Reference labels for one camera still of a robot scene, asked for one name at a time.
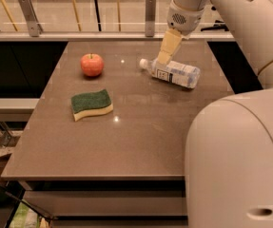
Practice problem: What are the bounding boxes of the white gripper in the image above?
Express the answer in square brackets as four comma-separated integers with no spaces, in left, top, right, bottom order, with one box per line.
[157,0,205,65]

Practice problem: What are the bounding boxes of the grey table drawer front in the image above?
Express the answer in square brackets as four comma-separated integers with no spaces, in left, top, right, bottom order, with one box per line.
[24,191,187,217]

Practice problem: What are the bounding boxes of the clear blue plastic bottle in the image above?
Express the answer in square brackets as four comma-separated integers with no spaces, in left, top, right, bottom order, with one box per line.
[139,59,201,89]

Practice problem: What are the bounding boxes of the green white packet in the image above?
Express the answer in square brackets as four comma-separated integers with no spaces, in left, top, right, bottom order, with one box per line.
[10,203,39,228]

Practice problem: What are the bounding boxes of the metal railing bracket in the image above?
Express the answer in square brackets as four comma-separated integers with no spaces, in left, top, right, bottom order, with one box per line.
[145,0,156,37]
[18,0,43,37]

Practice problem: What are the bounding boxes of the red apple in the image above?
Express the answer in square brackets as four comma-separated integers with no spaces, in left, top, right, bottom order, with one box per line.
[80,53,104,77]

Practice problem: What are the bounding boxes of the black office chair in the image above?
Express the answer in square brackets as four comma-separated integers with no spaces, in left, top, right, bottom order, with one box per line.
[201,6,229,31]

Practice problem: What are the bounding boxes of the green yellow sponge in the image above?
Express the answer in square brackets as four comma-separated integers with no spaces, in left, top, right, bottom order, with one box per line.
[71,89,113,122]

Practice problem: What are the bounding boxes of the middle metal railing bracket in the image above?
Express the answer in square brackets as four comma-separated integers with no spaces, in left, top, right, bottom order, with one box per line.
[145,0,156,37]

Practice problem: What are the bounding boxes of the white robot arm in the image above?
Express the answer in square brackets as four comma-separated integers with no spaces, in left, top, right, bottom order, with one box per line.
[158,0,273,228]

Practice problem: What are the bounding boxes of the left metal railing bracket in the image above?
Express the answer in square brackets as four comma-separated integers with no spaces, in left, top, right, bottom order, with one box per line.
[18,0,43,37]

